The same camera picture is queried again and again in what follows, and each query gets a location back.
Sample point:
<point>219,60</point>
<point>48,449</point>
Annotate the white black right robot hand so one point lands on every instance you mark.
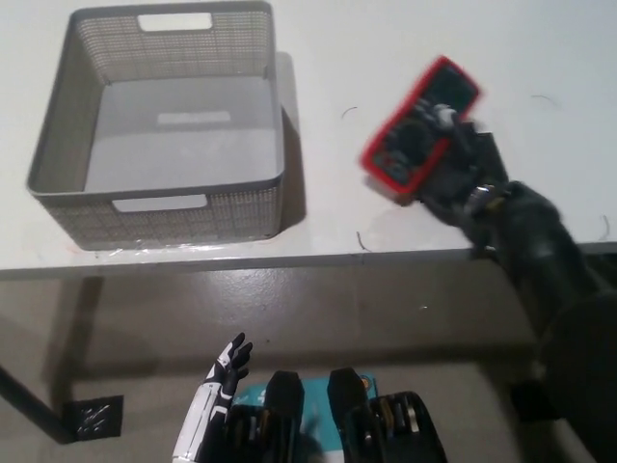
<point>465,183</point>

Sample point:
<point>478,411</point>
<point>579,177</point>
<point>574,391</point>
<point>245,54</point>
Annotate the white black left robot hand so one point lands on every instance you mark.
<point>212,405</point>

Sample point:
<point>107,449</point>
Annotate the red digital multimeter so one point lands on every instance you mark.
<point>410,137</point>

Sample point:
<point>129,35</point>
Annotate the black teal robot torso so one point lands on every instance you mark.
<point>284,410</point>

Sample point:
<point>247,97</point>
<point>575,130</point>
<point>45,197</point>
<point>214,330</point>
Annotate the black table leg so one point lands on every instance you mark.
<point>34,407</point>

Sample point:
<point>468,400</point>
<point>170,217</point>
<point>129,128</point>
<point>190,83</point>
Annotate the grey perforated plastic basket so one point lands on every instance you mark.
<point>154,214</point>

